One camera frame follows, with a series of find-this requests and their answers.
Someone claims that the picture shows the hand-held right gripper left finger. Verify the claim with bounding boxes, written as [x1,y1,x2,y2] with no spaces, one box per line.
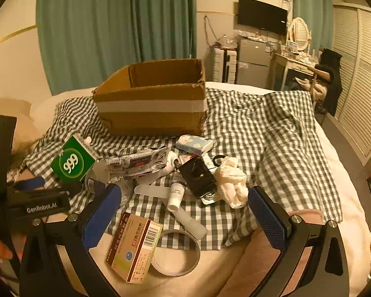
[19,183,122,297]

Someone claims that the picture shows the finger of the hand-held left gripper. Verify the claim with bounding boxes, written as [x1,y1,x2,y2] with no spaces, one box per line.
[12,177,47,191]

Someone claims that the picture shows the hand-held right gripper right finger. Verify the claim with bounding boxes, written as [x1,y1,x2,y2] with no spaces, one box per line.
[248,186,350,297]

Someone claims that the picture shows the green medicine box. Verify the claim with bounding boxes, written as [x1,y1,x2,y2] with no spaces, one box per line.
[50,134,97,182]

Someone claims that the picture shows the white tissue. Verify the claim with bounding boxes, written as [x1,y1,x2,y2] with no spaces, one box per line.
[213,156,249,209]

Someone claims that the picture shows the white comb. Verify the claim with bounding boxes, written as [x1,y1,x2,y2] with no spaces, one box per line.
[134,184,170,198]

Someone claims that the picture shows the silver foil pack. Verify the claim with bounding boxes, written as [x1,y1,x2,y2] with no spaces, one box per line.
[103,146,174,177]

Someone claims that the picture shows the brown cardboard box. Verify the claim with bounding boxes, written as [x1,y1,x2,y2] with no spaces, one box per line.
[92,58,208,137]

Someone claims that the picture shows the pink cloth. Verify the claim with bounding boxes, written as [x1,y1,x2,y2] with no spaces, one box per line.
[226,209,325,297]

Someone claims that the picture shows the beige medicine box with barcode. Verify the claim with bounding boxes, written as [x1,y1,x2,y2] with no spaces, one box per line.
[104,212,164,284]

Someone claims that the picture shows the silver blister pack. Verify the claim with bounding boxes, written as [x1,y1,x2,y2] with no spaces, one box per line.
[200,192,223,205]

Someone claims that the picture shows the beige pillow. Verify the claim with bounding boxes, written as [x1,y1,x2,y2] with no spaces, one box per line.
[0,99,41,155]

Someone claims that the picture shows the translucent plastic tube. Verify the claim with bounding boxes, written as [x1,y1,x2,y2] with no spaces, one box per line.
[176,206,208,240]

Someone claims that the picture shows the small white tube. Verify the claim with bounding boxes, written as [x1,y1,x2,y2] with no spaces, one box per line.
[167,173,186,212]

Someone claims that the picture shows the black wallet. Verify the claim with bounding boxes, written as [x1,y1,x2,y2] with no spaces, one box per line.
[176,158,218,199]

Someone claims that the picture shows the grey tape roll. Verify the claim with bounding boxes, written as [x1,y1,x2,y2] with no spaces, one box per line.
[148,228,201,277]

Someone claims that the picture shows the grey checked cloth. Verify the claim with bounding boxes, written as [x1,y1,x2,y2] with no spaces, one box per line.
[6,87,343,248]

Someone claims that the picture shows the black clothes on chair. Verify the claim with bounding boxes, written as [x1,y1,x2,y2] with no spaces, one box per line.
[317,48,343,116]

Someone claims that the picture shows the small grey fridge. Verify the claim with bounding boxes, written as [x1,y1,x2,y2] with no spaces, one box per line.
[236,37,274,85]

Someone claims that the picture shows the white dressing table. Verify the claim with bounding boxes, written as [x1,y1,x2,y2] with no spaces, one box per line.
[271,51,317,92]

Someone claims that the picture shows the white suitcase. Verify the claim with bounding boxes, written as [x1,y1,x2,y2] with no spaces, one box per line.
[211,47,238,84]

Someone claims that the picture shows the white louvred wardrobe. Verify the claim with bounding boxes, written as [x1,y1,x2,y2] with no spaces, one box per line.
[332,4,371,166]

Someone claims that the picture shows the wide green curtain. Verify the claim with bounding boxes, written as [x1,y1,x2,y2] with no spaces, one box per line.
[35,0,198,96]

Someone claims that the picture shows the oval vanity mirror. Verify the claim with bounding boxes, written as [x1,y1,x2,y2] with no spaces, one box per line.
[288,18,312,53]

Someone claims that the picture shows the narrow green curtain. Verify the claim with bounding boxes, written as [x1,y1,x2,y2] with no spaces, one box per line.
[292,0,334,53]

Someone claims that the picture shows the wall cable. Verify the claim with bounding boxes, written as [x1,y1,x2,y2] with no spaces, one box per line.
[203,15,221,48]

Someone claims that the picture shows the wall television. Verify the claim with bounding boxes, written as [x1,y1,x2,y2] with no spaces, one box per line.
[237,0,289,36]

